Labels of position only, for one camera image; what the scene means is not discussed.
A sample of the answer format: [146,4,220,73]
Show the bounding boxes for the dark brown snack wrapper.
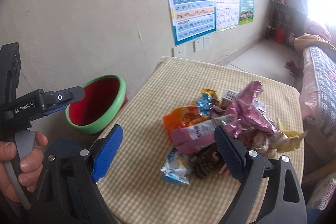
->
[190,143,225,179]

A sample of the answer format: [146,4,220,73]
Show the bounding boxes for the large pink snack wrapper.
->
[224,81,278,134]

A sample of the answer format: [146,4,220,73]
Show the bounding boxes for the pink white snack bag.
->
[171,115,242,156]

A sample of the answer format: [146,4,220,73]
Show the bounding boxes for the yellow candy wrapper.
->
[266,117,308,158]

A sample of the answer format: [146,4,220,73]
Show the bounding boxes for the blue white small wrapper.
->
[161,148,192,185]

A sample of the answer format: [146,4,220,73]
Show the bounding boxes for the orange snack bag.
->
[162,106,210,141]

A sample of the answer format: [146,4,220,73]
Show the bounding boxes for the green red trash bin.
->
[66,75,127,135]

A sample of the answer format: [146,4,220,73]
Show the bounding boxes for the person's left hand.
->
[1,131,48,203]

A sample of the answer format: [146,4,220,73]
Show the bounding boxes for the beige checkered table cloth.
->
[96,56,305,224]

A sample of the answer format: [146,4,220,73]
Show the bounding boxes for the wooden chair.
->
[302,160,335,210]

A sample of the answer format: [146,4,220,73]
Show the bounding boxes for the red slippers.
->
[284,61,299,76]

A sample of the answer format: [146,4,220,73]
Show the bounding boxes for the bed with checkered quilt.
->
[299,46,335,161]

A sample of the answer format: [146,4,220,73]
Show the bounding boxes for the red box on shelf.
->
[274,28,285,44]

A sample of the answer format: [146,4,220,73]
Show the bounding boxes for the mustard yellow blanket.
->
[294,34,335,52]

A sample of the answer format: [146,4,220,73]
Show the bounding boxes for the dark shelf unit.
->
[265,0,307,45]

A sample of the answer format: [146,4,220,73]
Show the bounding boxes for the pink folded quilt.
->
[304,19,332,42]

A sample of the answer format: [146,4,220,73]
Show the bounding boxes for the white wall socket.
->
[194,37,204,53]
[203,35,212,48]

